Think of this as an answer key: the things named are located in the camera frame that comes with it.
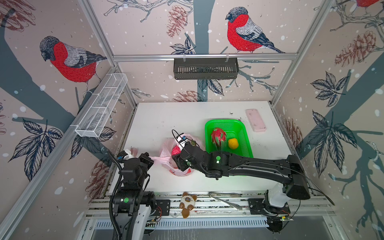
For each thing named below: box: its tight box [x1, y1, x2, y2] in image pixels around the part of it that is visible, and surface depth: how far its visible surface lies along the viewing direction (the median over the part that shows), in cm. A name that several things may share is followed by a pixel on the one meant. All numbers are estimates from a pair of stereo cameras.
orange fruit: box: [228, 138, 239, 150], surface depth 93 cm
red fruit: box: [211, 127, 227, 151], surface depth 94 cm
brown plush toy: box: [179, 191, 197, 219], surface depth 74 cm
